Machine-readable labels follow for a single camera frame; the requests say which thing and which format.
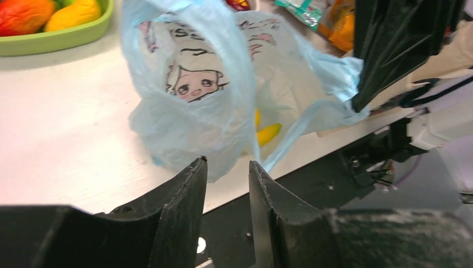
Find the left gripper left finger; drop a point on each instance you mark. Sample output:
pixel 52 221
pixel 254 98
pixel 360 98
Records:
pixel 158 229

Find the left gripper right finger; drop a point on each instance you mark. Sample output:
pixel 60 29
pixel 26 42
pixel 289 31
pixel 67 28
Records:
pixel 288 232

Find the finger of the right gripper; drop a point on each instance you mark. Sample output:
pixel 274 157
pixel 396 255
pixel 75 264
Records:
pixel 396 37

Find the yellow banana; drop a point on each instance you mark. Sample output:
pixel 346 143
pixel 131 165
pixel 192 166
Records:
pixel 267 134

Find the light blue plastic bag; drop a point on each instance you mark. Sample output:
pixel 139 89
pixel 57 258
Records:
pixel 201 70

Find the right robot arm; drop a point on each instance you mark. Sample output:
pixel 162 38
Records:
pixel 405 138

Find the orange candy bag lower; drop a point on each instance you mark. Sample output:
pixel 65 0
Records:
pixel 337 24

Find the teal snack bag lower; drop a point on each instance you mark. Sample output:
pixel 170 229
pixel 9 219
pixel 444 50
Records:
pixel 309 12

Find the red apple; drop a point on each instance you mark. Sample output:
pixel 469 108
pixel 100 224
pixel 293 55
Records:
pixel 239 5

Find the green fruit tray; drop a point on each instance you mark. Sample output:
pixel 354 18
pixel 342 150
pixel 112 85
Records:
pixel 44 42

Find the yellow mango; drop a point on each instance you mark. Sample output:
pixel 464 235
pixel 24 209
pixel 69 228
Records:
pixel 77 13

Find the red orange mango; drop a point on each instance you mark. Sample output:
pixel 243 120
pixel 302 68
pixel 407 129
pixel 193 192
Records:
pixel 24 17

